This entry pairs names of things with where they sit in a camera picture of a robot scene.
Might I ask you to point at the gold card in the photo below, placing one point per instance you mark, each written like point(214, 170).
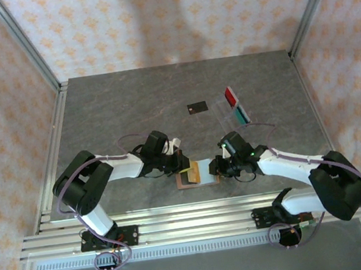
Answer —
point(194, 174)

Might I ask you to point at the aluminium mounting rails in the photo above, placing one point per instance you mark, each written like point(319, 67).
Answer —
point(195, 223)

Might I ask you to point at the brown leather card holder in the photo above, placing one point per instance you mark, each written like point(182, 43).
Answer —
point(182, 188)

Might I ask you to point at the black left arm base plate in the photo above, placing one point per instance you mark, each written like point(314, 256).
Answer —
point(130, 235)

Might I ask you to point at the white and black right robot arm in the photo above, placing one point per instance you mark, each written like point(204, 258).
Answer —
point(291, 170)

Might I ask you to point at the black card with red dot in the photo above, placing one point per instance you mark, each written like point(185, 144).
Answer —
point(198, 107)

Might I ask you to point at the aluminium frame post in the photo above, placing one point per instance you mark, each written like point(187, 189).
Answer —
point(313, 4)
point(27, 45)

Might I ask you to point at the teal card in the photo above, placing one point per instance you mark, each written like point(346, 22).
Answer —
point(242, 115)

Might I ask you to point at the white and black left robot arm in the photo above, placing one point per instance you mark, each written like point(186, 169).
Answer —
point(121, 167)

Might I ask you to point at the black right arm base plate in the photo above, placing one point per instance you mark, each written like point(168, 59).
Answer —
point(261, 218)

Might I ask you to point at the aluminium table side rail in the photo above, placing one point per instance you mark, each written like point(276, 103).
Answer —
point(317, 113)
point(53, 151)

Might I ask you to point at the clear acrylic card stand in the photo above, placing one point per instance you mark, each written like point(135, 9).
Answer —
point(222, 111)

